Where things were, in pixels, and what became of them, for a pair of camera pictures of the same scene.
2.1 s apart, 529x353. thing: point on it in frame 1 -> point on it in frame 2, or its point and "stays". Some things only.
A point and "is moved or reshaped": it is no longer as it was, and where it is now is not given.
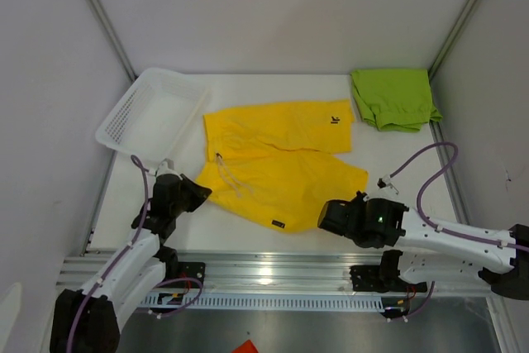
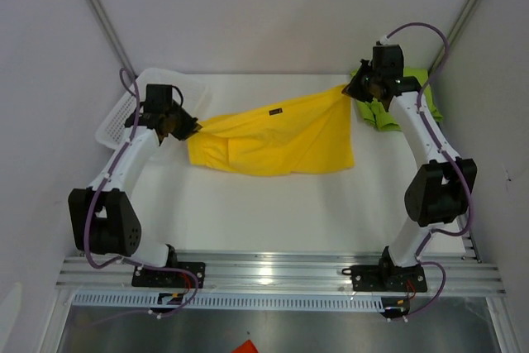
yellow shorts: (283, 166) is moved or reshaped
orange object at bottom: (247, 346) stays
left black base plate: (196, 270) stays
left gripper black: (199, 193) -> (190, 126)
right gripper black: (360, 199) -> (353, 89)
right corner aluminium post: (464, 16) stays
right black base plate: (380, 279) stays
